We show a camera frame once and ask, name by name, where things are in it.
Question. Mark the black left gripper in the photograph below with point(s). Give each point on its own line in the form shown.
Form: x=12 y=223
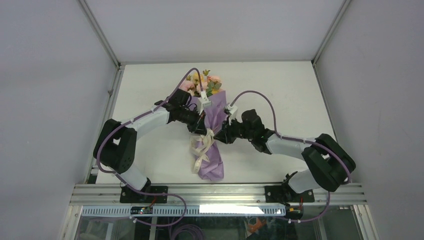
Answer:
x=198 y=126

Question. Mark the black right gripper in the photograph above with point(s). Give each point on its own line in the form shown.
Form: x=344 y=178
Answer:
x=224 y=134

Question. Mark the cream ribbon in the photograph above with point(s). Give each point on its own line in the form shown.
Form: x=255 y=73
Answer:
x=199 y=146

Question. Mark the peach fake rose stem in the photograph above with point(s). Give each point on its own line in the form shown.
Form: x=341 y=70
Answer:
x=211 y=84

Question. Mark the purple wrapping paper sheet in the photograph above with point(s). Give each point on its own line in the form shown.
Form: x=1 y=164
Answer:
x=214 y=170

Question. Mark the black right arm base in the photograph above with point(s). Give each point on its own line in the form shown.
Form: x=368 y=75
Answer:
x=283 y=194

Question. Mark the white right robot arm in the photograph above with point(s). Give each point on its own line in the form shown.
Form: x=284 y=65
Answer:
x=329 y=165

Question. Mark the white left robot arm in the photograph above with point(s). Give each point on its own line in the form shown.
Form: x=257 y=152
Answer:
x=116 y=145

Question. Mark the white slotted cable duct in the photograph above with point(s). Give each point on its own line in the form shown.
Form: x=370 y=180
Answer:
x=203 y=210

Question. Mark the aluminium mounting rail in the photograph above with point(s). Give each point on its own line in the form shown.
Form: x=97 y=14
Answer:
x=198 y=194

